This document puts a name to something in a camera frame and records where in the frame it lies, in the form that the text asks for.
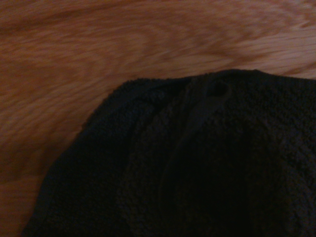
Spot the dark terry cloth towel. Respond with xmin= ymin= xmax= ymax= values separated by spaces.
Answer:
xmin=21 ymin=69 xmax=316 ymax=237

